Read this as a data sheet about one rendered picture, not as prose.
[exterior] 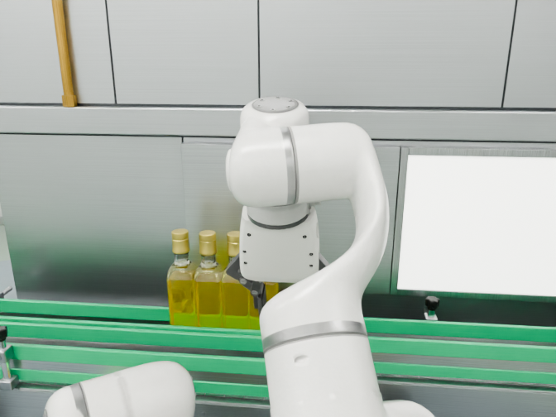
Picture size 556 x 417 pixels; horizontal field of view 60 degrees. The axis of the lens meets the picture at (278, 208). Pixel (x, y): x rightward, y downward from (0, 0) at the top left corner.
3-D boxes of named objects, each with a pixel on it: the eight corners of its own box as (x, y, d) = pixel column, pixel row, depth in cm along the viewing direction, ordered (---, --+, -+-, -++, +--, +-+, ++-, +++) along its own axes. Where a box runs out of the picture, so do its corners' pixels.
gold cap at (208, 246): (218, 249, 99) (218, 229, 98) (214, 256, 96) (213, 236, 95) (201, 249, 99) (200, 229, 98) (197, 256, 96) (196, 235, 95)
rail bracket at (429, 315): (431, 339, 111) (437, 287, 107) (437, 357, 104) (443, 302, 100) (413, 338, 111) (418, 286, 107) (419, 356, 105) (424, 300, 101)
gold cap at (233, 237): (246, 251, 99) (245, 230, 97) (242, 257, 95) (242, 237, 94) (228, 250, 99) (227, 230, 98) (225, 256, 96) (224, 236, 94)
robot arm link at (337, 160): (262, 363, 42) (239, 161, 51) (405, 344, 43) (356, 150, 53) (264, 342, 34) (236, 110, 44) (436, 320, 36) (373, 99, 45)
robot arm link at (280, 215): (322, 174, 59) (321, 194, 60) (251, 172, 60) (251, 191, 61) (320, 207, 53) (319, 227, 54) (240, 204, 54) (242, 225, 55)
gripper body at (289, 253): (321, 187, 60) (319, 257, 66) (241, 185, 61) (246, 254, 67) (319, 221, 54) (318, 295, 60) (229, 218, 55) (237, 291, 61)
